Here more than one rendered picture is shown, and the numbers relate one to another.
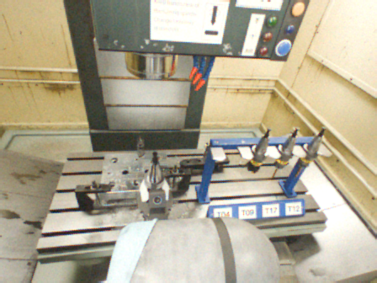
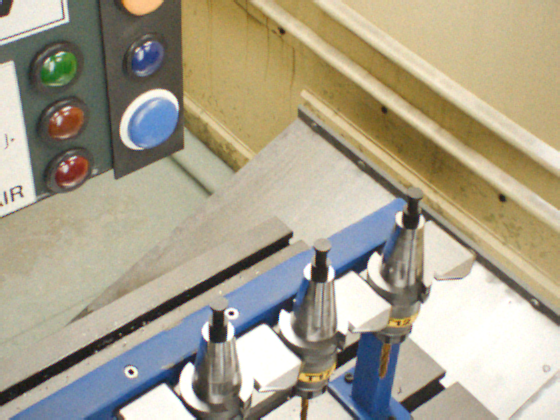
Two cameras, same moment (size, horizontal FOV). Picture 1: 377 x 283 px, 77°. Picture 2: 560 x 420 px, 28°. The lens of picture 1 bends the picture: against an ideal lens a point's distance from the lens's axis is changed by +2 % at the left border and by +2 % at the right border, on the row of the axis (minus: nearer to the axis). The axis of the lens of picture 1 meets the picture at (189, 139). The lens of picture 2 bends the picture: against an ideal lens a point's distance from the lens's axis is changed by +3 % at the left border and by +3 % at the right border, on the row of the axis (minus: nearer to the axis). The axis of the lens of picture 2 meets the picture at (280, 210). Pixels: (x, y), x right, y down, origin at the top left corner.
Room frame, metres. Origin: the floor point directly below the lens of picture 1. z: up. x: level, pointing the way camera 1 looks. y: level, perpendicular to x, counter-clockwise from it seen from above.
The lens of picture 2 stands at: (0.15, -0.05, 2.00)
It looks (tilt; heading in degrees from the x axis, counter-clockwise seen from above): 44 degrees down; 333
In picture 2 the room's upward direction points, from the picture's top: 4 degrees clockwise
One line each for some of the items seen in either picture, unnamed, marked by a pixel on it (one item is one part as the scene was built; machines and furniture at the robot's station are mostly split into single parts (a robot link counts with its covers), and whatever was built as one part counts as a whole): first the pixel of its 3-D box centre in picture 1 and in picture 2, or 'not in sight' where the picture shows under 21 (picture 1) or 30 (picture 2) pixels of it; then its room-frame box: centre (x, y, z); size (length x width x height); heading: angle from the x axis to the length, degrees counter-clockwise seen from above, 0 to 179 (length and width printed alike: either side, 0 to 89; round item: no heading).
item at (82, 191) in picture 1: (93, 192); not in sight; (0.57, 0.35, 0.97); 0.13 x 0.03 x 0.15; 105
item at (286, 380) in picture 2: (272, 152); (266, 360); (0.70, -0.33, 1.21); 0.07 x 0.05 x 0.01; 15
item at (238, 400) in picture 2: (259, 152); (216, 390); (0.68, -0.27, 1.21); 0.06 x 0.06 x 0.03
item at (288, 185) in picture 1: (299, 168); (382, 325); (0.81, -0.52, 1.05); 0.10 x 0.05 x 0.30; 15
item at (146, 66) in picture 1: (151, 50); not in sight; (0.71, 0.15, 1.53); 0.16 x 0.16 x 0.12
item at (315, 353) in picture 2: (285, 152); (312, 330); (0.71, -0.38, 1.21); 0.06 x 0.06 x 0.03
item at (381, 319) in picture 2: (298, 151); (356, 304); (0.73, -0.43, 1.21); 0.07 x 0.05 x 0.01; 15
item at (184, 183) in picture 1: (176, 177); not in sight; (0.71, 0.04, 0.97); 0.13 x 0.03 x 0.15; 105
